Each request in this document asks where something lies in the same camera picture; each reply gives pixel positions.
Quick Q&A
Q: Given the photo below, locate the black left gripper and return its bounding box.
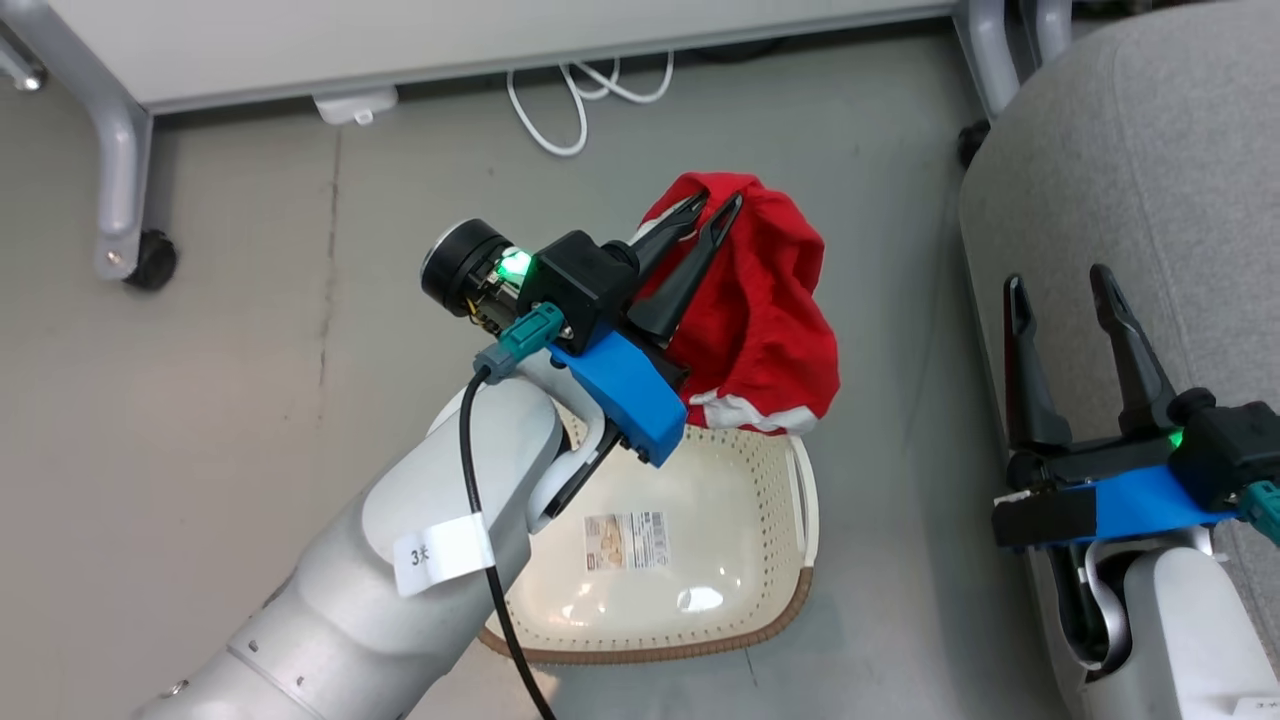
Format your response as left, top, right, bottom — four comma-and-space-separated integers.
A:
420, 192, 745, 352

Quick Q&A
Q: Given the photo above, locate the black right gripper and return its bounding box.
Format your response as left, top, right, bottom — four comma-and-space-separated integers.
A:
1003, 264, 1280, 512

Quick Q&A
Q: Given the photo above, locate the red sports jersey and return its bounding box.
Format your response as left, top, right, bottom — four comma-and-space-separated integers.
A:
634, 171, 842, 437

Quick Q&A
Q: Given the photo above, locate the grey fabric sofa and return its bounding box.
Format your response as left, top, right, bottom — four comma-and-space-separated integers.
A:
958, 0, 1280, 720

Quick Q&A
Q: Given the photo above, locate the printed basket sticker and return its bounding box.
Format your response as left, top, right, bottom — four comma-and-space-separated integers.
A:
584, 511, 670, 574

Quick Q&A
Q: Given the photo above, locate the large white partition panel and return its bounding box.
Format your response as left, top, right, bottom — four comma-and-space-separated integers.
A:
42, 0, 963, 113

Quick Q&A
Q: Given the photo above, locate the short grey partition foot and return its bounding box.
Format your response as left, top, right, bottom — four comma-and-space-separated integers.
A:
952, 0, 1023, 119
1020, 0, 1074, 63

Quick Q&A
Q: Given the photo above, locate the cream plastic laundry basket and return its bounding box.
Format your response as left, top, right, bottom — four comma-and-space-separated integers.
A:
477, 398, 822, 667

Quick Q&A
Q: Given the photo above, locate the white power adapter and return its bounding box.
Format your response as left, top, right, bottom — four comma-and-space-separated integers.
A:
311, 86, 400, 127

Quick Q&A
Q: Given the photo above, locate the long grey partition foot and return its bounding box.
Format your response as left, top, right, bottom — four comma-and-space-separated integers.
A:
0, 0, 154, 282

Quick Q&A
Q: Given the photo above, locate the thin grey metal table leg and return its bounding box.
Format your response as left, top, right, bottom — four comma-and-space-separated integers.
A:
0, 36, 48, 93

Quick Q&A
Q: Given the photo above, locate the teal left cable connector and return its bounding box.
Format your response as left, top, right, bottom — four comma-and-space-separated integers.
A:
472, 302, 567, 385

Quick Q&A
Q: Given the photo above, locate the teal cable connector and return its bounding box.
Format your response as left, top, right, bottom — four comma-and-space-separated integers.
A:
472, 302, 567, 385
1242, 479, 1280, 548

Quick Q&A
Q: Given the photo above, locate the looped white cable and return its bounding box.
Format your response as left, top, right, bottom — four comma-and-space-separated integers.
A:
506, 51, 675, 158

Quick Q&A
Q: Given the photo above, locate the black cable under partition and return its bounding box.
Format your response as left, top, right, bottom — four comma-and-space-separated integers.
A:
688, 38, 783, 63

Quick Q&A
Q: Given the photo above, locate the teal right cable connector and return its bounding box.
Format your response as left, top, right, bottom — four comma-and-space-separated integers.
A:
1242, 479, 1280, 548

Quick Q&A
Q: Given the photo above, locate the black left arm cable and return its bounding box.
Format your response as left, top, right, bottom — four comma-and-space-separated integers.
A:
457, 364, 558, 720

